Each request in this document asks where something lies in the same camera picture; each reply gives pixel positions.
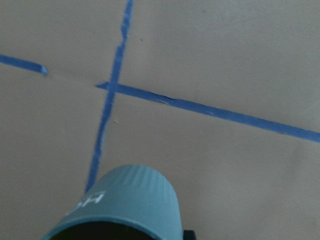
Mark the blue mug yellow inside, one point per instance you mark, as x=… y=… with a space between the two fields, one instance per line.
x=134 y=195

